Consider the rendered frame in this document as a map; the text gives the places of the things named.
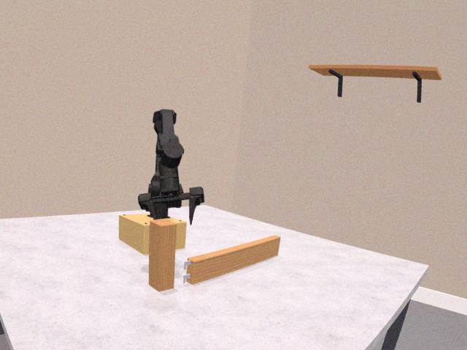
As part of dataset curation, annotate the brown wooden post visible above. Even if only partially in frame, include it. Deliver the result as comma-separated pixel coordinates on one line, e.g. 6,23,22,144
148,219,177,292

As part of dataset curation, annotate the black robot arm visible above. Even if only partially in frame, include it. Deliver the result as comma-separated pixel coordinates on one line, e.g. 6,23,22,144
147,109,184,219

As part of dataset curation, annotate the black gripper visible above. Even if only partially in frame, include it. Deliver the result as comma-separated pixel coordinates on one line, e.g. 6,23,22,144
138,171,204,225

